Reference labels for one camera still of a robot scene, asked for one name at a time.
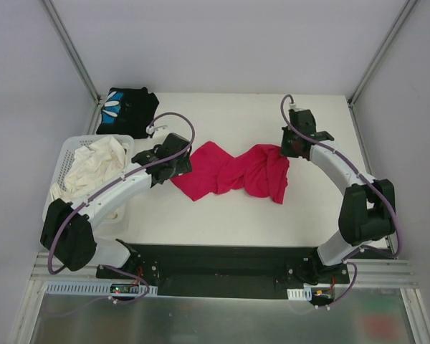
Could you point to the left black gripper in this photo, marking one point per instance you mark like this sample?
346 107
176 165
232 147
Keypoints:
181 165

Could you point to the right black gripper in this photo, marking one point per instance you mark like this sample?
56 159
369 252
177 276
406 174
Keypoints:
288 145

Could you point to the pink t shirt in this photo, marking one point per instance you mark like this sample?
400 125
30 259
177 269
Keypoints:
261 172

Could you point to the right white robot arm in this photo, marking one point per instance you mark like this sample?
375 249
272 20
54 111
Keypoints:
367 213

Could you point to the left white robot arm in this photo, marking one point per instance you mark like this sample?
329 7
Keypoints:
69 227

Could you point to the black folded t shirt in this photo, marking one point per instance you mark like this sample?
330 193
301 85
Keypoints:
127 111

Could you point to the cream t shirt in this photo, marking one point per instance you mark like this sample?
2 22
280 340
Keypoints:
96 165

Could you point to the white plastic laundry basket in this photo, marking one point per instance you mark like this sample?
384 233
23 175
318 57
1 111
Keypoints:
62 161

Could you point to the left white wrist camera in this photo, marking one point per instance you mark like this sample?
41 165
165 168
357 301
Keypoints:
156 131

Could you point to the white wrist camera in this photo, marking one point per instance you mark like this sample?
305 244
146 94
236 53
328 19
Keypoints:
156 131
294 106

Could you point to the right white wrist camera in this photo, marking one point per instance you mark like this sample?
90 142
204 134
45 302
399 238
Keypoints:
294 106

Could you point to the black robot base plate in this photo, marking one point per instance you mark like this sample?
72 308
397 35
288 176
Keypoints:
227 272

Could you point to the right white cable duct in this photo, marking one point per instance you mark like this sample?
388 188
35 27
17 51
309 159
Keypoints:
304 294

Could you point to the white cable duct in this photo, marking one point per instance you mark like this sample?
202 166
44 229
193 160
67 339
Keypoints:
100 289
304 294

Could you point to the right aluminium frame post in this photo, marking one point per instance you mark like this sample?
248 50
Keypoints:
399 22

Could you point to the aluminium frame post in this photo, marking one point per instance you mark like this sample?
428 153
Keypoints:
71 50
399 22

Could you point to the left aluminium frame post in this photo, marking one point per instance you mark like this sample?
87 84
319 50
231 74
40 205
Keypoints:
71 50

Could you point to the left white cable duct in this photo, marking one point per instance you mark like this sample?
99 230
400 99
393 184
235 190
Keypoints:
100 289

